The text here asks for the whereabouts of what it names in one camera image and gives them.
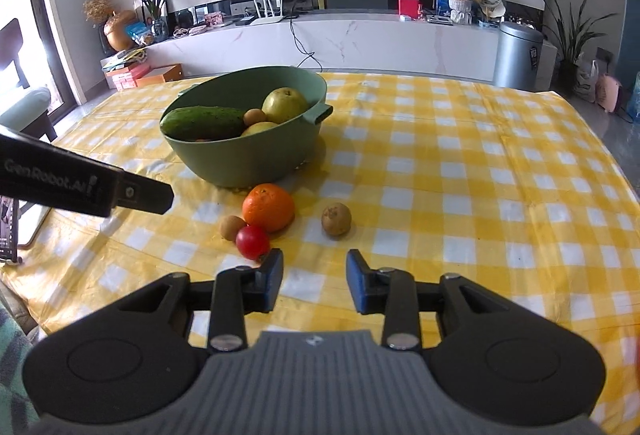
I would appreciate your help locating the white plastic bag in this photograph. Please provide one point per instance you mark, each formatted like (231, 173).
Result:
(585, 82)

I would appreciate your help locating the grey trash can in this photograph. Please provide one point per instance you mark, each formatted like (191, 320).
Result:
(517, 55)

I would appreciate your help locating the brown kiwi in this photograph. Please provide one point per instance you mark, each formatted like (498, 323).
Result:
(336, 219)

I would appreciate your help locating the dark wooden chair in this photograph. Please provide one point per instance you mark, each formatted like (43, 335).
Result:
(12, 50)

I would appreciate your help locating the wall socket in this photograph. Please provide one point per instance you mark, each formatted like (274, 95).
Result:
(604, 55)

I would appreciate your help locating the blue snack bag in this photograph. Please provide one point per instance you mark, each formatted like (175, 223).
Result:
(136, 34)

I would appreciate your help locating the teal patterned cloth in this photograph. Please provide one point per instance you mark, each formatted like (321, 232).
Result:
(12, 365)

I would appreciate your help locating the red tomato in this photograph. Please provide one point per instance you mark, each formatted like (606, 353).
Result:
(252, 241)

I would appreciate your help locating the yellow mango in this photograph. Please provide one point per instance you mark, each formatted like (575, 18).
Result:
(260, 129)

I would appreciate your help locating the dark door frame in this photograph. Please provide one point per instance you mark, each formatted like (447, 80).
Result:
(50, 15)

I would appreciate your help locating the light green seat cushion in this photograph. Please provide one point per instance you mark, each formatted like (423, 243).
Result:
(25, 107)

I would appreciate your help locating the dried flower bunch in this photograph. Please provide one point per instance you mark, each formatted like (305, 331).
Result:
(97, 5)

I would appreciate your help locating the white router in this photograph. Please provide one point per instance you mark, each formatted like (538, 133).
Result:
(267, 20)

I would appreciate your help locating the golden vase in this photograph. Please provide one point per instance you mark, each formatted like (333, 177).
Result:
(120, 32)

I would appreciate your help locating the white marble tv cabinet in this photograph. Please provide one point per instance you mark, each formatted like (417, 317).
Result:
(400, 45)

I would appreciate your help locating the pink small box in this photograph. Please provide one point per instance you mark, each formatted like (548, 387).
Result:
(214, 19)

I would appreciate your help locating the red flat box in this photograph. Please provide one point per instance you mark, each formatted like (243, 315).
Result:
(125, 77)

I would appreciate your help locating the plant in glass vase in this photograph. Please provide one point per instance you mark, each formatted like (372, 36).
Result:
(159, 27)

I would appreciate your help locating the orange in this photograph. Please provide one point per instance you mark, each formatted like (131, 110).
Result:
(270, 207)

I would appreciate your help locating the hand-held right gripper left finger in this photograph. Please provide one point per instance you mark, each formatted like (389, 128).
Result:
(272, 282)

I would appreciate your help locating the stack of folders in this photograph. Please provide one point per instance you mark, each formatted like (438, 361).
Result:
(122, 59)

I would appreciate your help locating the small brown round fruit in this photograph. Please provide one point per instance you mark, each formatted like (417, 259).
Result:
(231, 227)
(254, 116)

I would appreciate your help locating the pink container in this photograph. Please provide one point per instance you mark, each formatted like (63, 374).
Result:
(607, 92)

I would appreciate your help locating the yellow checked tablecloth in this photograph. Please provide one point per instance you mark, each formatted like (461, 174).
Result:
(450, 190)

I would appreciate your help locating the white flat device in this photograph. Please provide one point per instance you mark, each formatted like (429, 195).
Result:
(32, 225)

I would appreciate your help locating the green cucumber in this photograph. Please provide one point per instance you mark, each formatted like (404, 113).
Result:
(200, 122)

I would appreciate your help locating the green colander bowl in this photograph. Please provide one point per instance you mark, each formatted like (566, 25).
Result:
(250, 160)

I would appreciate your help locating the long-leaf potted plant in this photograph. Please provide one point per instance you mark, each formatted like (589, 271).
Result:
(567, 75)

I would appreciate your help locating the black smartphone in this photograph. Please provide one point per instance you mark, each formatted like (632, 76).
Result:
(7, 230)

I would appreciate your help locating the yellow green pear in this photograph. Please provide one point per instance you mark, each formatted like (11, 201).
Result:
(285, 105)

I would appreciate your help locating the blue water bottle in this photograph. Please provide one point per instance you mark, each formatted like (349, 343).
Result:
(635, 100)

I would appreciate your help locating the orange cardboard box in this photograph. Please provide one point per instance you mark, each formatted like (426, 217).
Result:
(160, 75)

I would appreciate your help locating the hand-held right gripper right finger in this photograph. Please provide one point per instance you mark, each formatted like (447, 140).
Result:
(357, 282)

